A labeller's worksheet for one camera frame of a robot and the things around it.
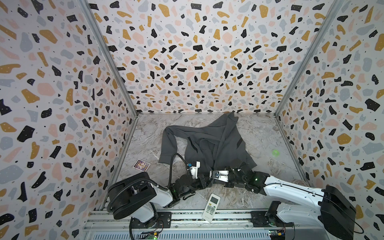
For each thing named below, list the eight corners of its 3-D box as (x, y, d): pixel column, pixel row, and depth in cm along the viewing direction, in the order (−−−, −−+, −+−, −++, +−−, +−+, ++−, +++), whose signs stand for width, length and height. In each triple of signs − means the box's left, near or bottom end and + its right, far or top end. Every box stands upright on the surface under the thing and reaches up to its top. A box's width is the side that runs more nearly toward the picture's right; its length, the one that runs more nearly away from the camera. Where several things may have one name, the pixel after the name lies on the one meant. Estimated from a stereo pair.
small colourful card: (134, 167, 94) (133, 166, 92) (139, 160, 97) (138, 158, 96) (145, 172, 92) (144, 170, 90) (150, 164, 96) (149, 162, 94)
